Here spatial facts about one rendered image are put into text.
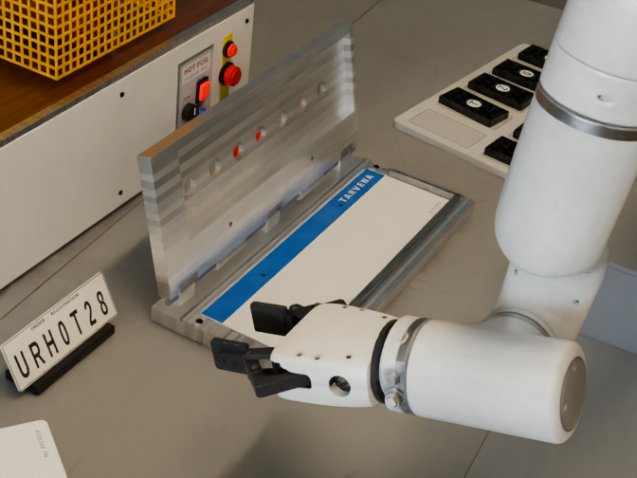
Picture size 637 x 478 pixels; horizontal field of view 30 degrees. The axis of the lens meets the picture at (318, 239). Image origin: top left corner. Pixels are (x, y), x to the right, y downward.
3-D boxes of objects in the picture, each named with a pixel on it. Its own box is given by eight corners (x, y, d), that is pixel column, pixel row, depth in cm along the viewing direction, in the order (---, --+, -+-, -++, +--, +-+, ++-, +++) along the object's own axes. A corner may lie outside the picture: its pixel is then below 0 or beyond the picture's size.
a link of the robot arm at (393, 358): (409, 438, 100) (377, 432, 102) (451, 381, 107) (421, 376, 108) (396, 355, 97) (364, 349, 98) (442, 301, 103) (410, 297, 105)
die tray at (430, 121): (548, 199, 165) (550, 193, 165) (391, 125, 178) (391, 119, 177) (666, 105, 193) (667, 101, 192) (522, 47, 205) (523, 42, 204)
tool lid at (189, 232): (150, 158, 123) (136, 156, 124) (172, 312, 132) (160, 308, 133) (353, 22, 155) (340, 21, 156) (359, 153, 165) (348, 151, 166)
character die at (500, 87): (519, 111, 183) (521, 104, 183) (466, 87, 188) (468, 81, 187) (536, 101, 187) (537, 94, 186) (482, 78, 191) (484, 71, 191)
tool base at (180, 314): (306, 395, 127) (310, 369, 125) (150, 320, 135) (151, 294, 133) (472, 214, 160) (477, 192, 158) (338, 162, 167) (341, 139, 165)
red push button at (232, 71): (229, 93, 161) (230, 70, 159) (217, 88, 162) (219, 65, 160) (243, 83, 164) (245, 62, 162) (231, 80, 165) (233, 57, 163)
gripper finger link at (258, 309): (313, 342, 112) (253, 332, 115) (329, 325, 114) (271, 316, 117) (307, 313, 110) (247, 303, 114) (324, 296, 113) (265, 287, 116)
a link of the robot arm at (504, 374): (448, 299, 104) (401, 345, 97) (594, 320, 98) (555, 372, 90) (454, 383, 107) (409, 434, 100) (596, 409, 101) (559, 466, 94)
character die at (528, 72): (544, 96, 189) (546, 89, 188) (491, 74, 193) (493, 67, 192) (558, 85, 192) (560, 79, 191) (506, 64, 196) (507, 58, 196)
